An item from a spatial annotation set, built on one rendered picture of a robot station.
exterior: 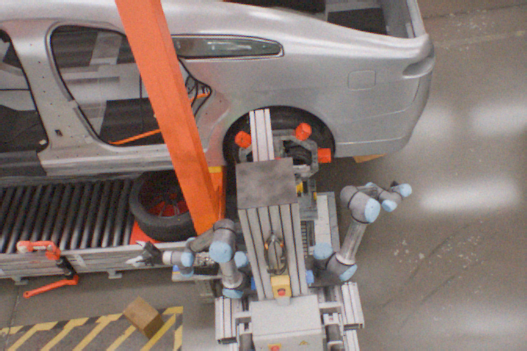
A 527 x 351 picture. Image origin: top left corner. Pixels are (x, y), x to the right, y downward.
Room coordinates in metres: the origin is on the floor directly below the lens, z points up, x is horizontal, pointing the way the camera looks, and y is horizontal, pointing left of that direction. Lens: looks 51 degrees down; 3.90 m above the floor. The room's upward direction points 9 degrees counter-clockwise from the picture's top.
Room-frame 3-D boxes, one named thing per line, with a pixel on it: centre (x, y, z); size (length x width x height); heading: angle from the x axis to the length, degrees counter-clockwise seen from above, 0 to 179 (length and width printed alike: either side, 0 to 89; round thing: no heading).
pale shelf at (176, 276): (2.13, 0.54, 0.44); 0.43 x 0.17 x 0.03; 83
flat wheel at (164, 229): (2.81, 0.75, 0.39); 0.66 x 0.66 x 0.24
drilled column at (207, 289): (2.13, 0.57, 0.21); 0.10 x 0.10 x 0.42; 83
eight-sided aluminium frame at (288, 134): (2.65, -0.10, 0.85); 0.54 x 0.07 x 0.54; 83
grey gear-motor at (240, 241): (2.59, 0.22, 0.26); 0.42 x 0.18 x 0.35; 173
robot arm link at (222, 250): (1.65, 0.29, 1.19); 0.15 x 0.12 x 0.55; 163
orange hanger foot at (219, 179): (2.67, 0.41, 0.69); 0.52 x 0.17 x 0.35; 173
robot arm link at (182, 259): (1.73, 0.54, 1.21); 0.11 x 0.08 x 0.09; 73
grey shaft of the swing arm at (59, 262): (2.44, 1.61, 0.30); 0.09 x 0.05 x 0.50; 83
